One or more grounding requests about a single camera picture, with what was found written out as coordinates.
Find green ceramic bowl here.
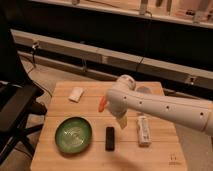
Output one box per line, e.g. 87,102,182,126
55,117,92,154

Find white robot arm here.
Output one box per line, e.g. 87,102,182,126
106,75,213,137

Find black rectangular block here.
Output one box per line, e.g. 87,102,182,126
105,127,115,151

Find white tube bottle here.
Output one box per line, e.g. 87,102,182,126
137,116,151,147

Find orange carrot toy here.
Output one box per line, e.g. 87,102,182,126
98,96,107,112

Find white paper cup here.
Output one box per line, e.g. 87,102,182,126
136,86,151,94

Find wooden table board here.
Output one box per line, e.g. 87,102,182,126
31,81,187,171

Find black chair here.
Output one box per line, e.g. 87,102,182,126
0,16,47,165

